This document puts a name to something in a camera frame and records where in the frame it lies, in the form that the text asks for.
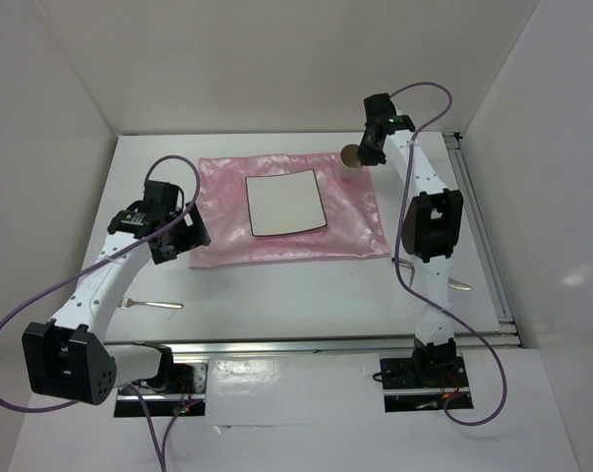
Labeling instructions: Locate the beige cup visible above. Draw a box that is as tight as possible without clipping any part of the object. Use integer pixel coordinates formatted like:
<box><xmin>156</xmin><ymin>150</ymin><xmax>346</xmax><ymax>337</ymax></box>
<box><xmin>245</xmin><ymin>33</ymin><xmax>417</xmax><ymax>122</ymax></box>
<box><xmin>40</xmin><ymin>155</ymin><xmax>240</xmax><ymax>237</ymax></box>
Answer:
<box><xmin>338</xmin><ymin>144</ymin><xmax>363</xmax><ymax>180</ymax></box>

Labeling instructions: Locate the silver spoon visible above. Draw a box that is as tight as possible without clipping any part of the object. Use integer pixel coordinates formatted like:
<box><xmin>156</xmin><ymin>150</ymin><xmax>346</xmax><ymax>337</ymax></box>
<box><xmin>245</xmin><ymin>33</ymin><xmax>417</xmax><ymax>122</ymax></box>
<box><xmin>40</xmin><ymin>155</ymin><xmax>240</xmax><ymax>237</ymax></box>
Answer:
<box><xmin>398</xmin><ymin>259</ymin><xmax>415</xmax><ymax>287</ymax></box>

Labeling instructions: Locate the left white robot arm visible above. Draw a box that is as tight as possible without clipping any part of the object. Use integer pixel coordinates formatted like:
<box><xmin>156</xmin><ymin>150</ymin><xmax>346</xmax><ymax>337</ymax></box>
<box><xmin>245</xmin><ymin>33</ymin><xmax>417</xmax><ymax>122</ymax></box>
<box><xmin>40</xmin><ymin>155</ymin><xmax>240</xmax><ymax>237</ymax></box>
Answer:
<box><xmin>22</xmin><ymin>180</ymin><xmax>210</xmax><ymax>405</ymax></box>

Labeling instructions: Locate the pink satin cloth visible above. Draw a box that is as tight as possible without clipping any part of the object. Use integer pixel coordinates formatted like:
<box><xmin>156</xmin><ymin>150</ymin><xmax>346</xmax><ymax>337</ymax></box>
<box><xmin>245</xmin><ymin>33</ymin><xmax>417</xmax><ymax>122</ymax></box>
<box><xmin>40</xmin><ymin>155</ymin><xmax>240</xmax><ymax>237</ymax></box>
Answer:
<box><xmin>190</xmin><ymin>153</ymin><xmax>389</xmax><ymax>267</ymax></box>

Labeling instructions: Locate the silver knife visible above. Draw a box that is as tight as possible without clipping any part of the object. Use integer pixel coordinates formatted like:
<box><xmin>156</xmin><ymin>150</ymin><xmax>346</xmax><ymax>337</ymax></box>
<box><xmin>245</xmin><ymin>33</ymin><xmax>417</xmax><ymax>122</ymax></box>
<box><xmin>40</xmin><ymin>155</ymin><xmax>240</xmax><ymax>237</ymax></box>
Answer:
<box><xmin>390</xmin><ymin>255</ymin><xmax>473</xmax><ymax>290</ymax></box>

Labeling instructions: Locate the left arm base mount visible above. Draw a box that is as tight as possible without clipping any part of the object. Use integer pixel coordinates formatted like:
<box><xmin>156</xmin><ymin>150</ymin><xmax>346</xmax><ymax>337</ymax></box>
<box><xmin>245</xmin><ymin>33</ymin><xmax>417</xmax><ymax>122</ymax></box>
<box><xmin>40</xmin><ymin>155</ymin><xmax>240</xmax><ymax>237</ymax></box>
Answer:
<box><xmin>132</xmin><ymin>359</ymin><xmax>208</xmax><ymax>418</ymax></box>

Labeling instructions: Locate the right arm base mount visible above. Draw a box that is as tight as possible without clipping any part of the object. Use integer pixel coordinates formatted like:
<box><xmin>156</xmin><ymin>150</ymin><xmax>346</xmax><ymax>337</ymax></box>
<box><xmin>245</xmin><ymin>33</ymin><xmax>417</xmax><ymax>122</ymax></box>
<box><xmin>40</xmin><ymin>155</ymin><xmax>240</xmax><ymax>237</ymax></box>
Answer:
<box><xmin>372</xmin><ymin>356</ymin><xmax>474</xmax><ymax>413</ymax></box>

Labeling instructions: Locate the silver fork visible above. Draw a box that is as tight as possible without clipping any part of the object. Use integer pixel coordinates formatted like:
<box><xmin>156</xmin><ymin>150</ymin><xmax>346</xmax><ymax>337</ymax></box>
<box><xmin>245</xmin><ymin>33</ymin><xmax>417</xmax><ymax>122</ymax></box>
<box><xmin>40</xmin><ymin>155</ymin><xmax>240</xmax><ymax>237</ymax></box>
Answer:
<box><xmin>117</xmin><ymin>298</ymin><xmax>184</xmax><ymax>310</ymax></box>

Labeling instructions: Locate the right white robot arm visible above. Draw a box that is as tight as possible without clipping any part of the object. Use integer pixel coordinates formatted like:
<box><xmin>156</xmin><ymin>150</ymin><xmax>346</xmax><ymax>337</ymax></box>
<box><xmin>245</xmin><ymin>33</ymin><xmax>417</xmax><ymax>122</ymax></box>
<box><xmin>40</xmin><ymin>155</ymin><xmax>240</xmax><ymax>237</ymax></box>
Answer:
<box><xmin>357</xmin><ymin>93</ymin><xmax>463</xmax><ymax>385</ymax></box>

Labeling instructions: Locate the aluminium table rail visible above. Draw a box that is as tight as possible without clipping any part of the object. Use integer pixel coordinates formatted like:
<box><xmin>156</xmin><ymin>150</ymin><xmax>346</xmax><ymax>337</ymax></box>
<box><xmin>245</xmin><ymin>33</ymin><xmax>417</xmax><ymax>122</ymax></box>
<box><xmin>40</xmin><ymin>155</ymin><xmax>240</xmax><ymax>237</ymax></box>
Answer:
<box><xmin>84</xmin><ymin>132</ymin><xmax>521</xmax><ymax>355</ymax></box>

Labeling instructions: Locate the square white plate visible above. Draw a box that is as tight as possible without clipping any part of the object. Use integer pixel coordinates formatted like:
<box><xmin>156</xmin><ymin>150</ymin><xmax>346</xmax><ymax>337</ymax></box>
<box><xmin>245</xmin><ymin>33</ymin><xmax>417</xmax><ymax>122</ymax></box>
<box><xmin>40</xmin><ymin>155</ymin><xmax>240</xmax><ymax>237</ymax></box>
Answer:
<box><xmin>246</xmin><ymin>169</ymin><xmax>327</xmax><ymax>237</ymax></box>

